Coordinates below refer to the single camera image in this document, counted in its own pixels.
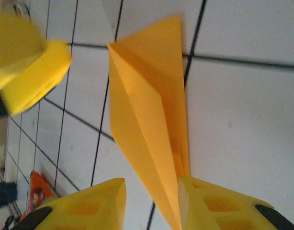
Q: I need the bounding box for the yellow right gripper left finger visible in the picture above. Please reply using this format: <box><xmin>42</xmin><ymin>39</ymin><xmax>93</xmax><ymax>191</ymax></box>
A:
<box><xmin>17</xmin><ymin>177</ymin><xmax>127</xmax><ymax>230</ymax></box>

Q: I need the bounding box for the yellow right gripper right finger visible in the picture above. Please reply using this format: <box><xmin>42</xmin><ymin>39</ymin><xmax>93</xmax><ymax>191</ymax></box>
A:
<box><xmin>177</xmin><ymin>176</ymin><xmax>294</xmax><ymax>230</ymax></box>

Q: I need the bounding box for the dark mug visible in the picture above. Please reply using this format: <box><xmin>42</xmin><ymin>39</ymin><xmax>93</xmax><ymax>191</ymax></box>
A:
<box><xmin>0</xmin><ymin>181</ymin><xmax>18</xmax><ymax>209</ymax></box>

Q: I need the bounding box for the colourful candy bag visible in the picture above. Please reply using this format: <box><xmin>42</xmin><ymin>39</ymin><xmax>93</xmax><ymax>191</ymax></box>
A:
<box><xmin>20</xmin><ymin>170</ymin><xmax>59</xmax><ymax>221</ymax></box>

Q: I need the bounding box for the chrome wire stand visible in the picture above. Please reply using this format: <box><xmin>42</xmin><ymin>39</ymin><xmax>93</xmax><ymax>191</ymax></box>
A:
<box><xmin>11</xmin><ymin>1</ymin><xmax>32</xmax><ymax>19</ymax></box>

